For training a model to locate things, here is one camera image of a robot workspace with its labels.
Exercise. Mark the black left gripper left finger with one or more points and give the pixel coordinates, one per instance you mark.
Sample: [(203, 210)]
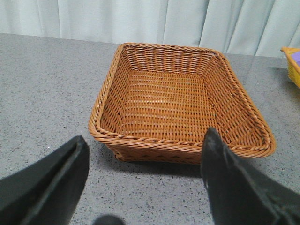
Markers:
[(46, 192)]

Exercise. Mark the brown wicker basket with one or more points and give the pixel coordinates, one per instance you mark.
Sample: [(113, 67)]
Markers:
[(158, 101)]

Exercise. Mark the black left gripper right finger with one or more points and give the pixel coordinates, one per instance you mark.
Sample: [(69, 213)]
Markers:
[(239, 194)]

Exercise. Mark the white curtain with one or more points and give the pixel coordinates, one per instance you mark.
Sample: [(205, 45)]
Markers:
[(250, 27)]

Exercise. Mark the purple sponge block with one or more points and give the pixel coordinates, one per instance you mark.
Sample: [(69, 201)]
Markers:
[(296, 57)]

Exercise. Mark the yellow woven basket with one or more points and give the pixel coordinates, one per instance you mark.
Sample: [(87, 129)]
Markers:
[(292, 66)]

